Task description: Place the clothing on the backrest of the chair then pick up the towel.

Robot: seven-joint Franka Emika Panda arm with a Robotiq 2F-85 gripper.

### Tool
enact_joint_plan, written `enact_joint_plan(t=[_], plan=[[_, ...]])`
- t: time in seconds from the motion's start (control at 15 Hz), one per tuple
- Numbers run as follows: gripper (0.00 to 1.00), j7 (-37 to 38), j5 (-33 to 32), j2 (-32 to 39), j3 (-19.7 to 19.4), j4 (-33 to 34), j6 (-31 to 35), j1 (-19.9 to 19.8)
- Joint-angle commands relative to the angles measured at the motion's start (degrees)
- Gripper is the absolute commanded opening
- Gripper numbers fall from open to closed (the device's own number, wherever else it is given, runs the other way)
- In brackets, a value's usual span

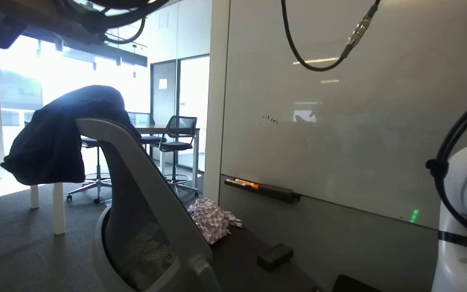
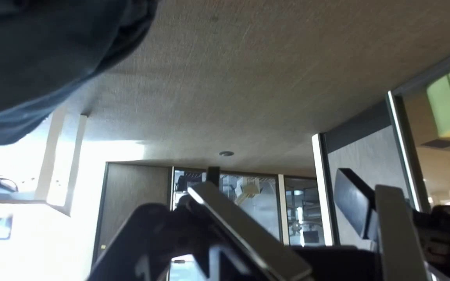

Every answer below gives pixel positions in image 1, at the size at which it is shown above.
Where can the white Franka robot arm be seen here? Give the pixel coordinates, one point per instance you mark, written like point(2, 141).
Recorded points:
point(461, 227)

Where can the black mesh office chair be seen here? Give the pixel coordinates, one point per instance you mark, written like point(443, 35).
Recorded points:
point(179, 138)

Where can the grey office chair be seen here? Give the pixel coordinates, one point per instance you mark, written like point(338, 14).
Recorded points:
point(146, 204)

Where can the dark navy clothing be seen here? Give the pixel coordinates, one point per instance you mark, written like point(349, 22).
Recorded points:
point(60, 134)

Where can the white table legs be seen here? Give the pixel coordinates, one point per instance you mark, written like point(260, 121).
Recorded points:
point(57, 207)

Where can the black eraser block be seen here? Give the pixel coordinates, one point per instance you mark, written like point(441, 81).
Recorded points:
point(274, 256)

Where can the office chair with star base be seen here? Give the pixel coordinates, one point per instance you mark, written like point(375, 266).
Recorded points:
point(96, 167)

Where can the orange marker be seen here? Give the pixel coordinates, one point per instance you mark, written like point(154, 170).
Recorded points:
point(244, 183)

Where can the large whiteboard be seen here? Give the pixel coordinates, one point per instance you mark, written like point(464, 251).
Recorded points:
point(352, 107)

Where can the blue patterned white towel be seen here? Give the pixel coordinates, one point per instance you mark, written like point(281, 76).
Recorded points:
point(211, 219)

